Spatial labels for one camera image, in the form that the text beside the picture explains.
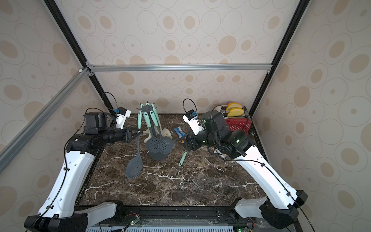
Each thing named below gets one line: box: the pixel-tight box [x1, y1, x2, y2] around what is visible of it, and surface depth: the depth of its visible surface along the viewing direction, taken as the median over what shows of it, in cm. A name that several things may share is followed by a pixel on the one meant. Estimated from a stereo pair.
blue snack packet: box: [172, 126, 186, 139], surface depth 108 cm
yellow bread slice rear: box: [226, 102, 243, 111], surface depth 101 cm
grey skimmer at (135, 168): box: [125, 109, 143, 179], surface depth 69 cm
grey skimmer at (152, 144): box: [143, 111, 160, 154], surface depth 87 cm
